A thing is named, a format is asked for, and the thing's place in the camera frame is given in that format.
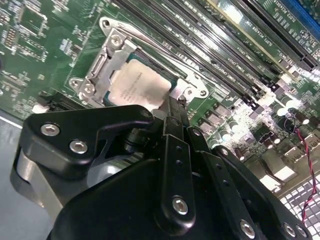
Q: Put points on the silver topped CPU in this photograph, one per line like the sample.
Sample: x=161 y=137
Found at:
x=140 y=85

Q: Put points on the metal socket cover frame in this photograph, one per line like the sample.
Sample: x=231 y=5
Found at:
x=107 y=72

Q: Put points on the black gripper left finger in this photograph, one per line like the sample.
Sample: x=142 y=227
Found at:
x=62 y=135

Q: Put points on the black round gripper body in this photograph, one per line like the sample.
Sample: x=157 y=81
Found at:
x=120 y=205

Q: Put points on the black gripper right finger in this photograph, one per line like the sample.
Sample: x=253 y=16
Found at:
x=245 y=195

